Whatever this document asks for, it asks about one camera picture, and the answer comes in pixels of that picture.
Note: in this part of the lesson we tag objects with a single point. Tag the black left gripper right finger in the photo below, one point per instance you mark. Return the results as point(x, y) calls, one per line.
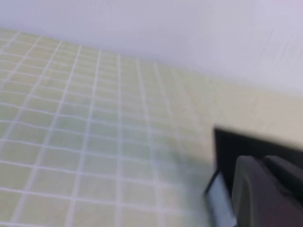
point(288, 177)

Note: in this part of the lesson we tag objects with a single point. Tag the green white checked tablecloth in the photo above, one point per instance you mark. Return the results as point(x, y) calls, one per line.
point(94, 130)

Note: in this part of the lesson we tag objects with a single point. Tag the black patterned glasses case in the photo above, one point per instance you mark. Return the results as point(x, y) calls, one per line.
point(227, 146)

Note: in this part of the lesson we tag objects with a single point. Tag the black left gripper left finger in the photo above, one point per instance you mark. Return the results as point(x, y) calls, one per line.
point(260, 201)

